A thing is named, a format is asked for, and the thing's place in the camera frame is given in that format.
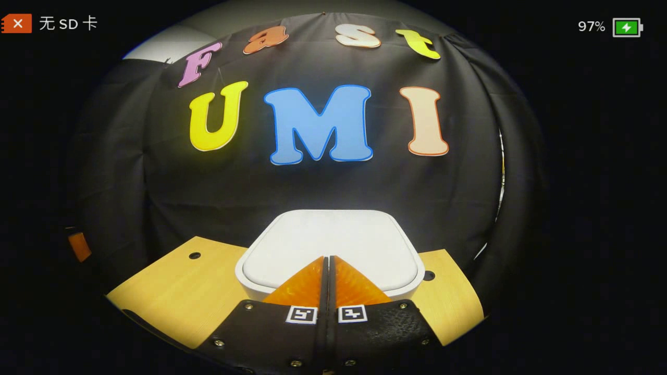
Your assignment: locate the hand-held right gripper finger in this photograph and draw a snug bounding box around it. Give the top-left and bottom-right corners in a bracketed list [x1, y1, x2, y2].
[328, 255, 443, 375]
[201, 255, 330, 375]

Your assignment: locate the white desktop garbage bin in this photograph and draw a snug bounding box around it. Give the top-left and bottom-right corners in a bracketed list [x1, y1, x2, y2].
[234, 209, 425, 303]

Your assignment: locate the black backdrop cloth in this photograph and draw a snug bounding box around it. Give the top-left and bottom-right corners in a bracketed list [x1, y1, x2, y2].
[68, 11, 548, 292]

